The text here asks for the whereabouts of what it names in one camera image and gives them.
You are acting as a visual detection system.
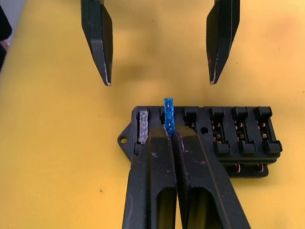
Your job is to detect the blue blade fuse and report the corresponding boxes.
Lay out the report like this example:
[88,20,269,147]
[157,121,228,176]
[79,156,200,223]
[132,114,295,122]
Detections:
[163,97,176,139]

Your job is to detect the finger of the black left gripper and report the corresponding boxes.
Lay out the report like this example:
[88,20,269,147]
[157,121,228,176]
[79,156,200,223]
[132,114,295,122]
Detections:
[80,0,113,86]
[205,0,241,86]

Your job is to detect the black background object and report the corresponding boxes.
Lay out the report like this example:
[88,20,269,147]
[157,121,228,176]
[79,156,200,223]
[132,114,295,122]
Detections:
[0,4,12,72]

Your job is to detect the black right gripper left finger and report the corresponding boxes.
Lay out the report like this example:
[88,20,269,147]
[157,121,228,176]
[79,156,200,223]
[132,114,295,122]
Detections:
[122,124,178,229]

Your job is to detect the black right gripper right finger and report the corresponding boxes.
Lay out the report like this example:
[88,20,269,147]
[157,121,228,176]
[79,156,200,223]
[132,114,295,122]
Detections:
[172,126,252,229]

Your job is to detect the clear blade fuse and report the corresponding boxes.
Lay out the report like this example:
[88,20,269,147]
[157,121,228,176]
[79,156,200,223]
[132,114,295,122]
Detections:
[138,110,150,145]

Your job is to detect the black fuse box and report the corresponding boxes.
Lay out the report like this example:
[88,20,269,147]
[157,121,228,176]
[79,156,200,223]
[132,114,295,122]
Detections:
[117,104,284,178]

